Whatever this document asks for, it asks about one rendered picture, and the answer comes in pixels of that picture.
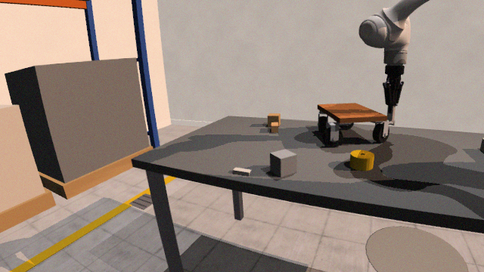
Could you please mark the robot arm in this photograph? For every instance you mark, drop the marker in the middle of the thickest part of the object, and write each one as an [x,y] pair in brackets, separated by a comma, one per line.
[390,29]

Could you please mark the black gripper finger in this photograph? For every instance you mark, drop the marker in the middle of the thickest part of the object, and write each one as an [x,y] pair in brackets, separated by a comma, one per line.
[398,90]
[390,99]

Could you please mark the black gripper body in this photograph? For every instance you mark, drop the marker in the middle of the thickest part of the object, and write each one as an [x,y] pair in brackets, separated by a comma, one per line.
[394,72]

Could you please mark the yellow rolled strap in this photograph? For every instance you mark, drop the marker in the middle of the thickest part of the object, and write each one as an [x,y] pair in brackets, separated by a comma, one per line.
[361,160]

